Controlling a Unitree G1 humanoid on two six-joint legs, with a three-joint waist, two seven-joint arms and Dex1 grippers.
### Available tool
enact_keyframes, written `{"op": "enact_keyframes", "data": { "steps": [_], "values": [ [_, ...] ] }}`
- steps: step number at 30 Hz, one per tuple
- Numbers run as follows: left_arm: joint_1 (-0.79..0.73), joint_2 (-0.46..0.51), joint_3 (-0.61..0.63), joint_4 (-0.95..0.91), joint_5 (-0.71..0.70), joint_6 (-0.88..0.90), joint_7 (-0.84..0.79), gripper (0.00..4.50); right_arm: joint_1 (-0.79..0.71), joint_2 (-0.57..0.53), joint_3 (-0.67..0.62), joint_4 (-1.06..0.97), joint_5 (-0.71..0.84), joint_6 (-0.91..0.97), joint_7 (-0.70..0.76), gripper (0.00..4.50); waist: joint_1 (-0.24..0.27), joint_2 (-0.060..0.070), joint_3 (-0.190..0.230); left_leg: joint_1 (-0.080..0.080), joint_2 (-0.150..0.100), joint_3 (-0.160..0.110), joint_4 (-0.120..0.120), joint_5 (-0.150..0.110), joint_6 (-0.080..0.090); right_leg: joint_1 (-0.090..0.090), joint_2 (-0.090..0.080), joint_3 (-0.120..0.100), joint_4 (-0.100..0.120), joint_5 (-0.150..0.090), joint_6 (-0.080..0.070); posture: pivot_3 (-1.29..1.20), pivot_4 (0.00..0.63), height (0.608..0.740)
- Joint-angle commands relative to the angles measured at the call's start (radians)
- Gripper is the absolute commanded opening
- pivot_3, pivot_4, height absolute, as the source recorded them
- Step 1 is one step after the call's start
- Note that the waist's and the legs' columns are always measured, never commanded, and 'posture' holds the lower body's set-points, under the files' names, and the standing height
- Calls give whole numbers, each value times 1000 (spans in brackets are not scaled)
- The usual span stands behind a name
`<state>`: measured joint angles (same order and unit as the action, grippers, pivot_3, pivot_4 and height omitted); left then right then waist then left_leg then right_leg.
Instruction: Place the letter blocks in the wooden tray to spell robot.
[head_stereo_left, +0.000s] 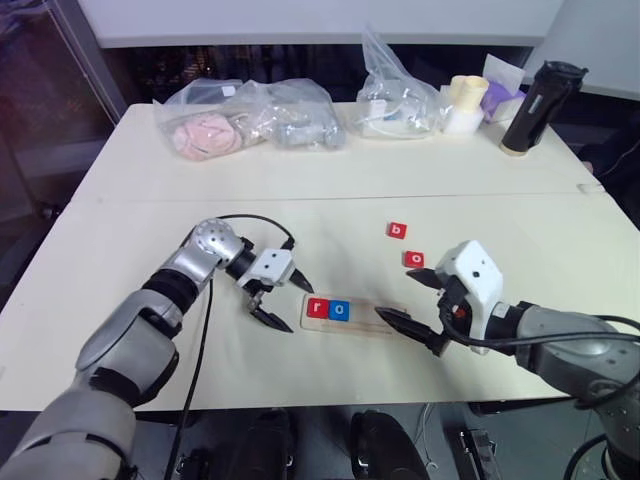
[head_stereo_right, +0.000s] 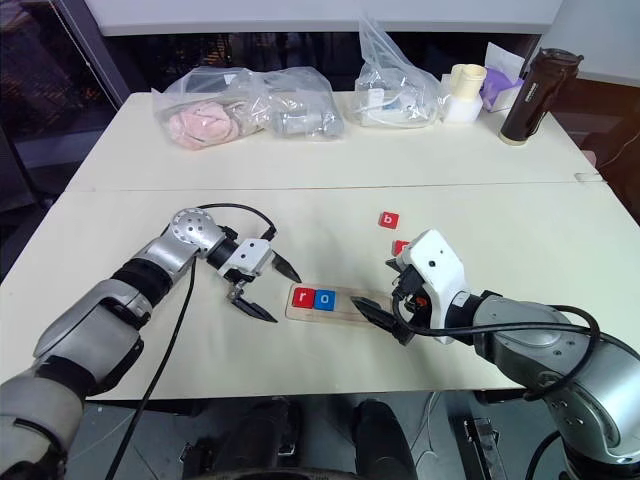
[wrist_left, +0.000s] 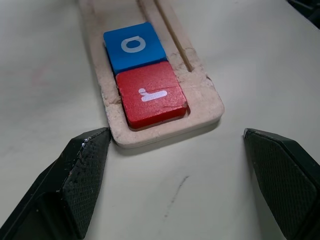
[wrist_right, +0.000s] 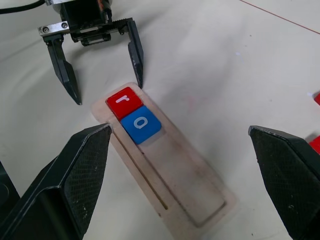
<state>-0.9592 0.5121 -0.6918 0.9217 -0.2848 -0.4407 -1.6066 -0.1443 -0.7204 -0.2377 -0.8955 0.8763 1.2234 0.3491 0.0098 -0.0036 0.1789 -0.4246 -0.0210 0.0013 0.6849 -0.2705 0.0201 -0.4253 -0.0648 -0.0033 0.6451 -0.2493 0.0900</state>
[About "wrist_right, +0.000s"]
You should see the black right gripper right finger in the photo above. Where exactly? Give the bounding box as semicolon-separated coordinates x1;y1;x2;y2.
248;125;320;240

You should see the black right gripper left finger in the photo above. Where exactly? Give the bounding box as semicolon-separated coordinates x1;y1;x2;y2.
0;123;113;240

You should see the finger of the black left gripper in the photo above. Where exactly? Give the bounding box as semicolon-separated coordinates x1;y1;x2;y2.
42;34;83;106
125;18;145;90

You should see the red letter o block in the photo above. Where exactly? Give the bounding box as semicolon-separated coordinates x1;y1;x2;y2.
308;135;320;151

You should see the red letter r block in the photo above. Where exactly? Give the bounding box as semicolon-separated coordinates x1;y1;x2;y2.
106;86;143;120

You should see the blue letter o block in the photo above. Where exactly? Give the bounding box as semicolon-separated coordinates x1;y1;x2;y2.
119;104;162;146

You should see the wooden letter tray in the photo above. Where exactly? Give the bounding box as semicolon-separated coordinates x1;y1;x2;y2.
90;81;237;240

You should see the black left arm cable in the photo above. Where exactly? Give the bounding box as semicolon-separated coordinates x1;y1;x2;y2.
0;0;45;15

